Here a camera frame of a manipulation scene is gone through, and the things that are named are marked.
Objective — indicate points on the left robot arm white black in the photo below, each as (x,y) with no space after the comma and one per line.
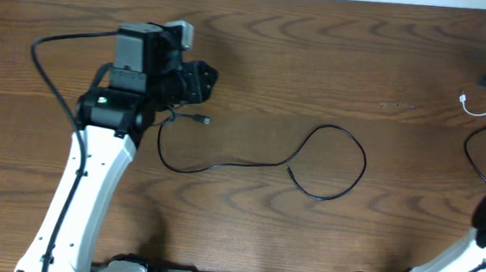
(148,75)

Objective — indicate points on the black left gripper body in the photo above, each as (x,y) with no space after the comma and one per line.
(199,81)

